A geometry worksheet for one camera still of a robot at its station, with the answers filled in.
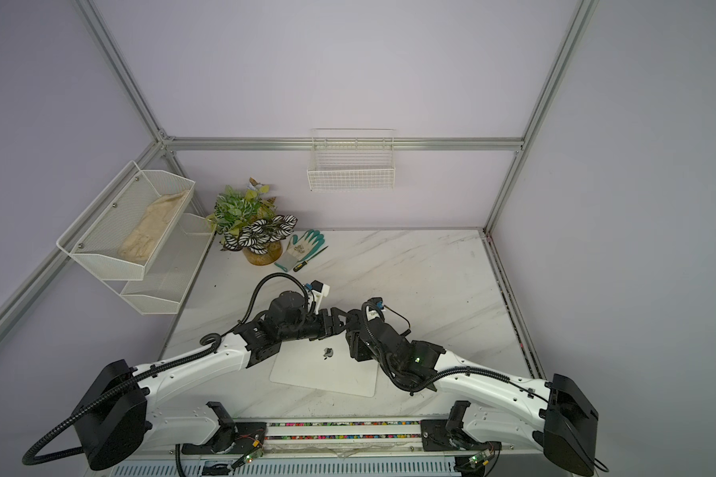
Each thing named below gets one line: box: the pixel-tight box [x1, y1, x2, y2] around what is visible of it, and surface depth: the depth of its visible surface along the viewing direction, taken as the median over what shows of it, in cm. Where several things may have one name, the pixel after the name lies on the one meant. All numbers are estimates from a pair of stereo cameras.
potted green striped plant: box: [205, 176, 299, 266], surface depth 92 cm
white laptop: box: [269, 330, 379, 398], surface depth 85 cm
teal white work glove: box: [274, 229, 326, 273], surface depth 116 cm
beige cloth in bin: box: [117, 189, 189, 264], surface depth 82 cm
